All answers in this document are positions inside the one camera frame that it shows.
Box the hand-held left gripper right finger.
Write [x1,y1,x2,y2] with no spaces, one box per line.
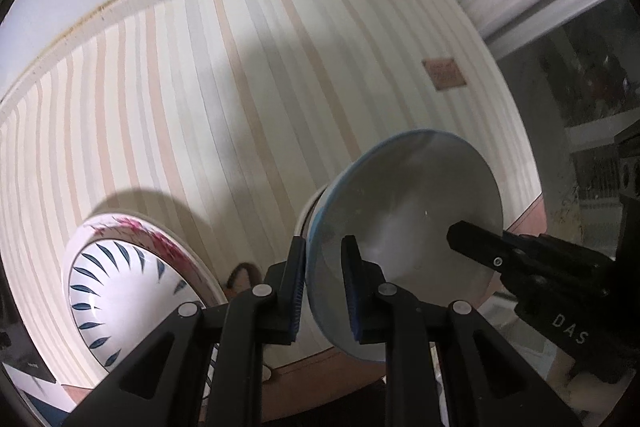
[341,235,576,427]

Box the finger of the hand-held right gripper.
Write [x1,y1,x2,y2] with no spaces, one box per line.
[616,123,640,204]
[446,220,522,277]

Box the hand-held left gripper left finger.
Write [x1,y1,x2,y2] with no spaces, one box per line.
[60,236,307,427]

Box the white bowl blue pattern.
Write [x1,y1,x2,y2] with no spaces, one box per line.
[302,129,503,363]

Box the white plate blue leaf pattern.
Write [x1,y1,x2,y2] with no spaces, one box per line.
[61,232,217,403]

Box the person's right forearm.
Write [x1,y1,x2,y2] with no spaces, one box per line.
[550,347,629,414]

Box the glass sliding door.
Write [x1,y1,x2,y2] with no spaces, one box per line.
[459,0,640,258]

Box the striped cat printed cloth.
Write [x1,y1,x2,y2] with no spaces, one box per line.
[0,0,547,424]

